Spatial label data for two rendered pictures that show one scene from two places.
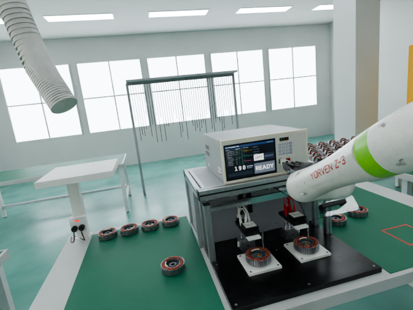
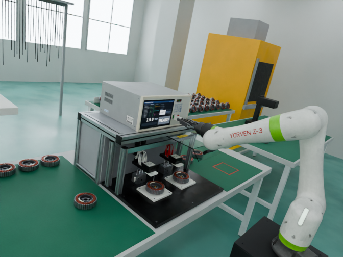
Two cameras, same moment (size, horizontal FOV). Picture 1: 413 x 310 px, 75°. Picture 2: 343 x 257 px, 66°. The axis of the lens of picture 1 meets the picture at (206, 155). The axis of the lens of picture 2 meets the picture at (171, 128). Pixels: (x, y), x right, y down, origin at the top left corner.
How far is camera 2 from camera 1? 0.67 m
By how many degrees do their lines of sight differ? 38
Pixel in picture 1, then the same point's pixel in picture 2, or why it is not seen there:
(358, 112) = (168, 73)
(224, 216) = not seen: hidden behind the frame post
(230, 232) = not seen: hidden behind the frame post
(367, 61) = (181, 34)
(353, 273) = (212, 193)
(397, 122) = (299, 119)
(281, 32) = not seen: outside the picture
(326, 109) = (132, 61)
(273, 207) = (153, 150)
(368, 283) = (219, 198)
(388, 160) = (289, 134)
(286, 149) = (178, 108)
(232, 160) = (146, 112)
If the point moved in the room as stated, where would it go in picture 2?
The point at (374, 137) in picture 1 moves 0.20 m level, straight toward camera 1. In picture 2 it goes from (285, 123) to (313, 140)
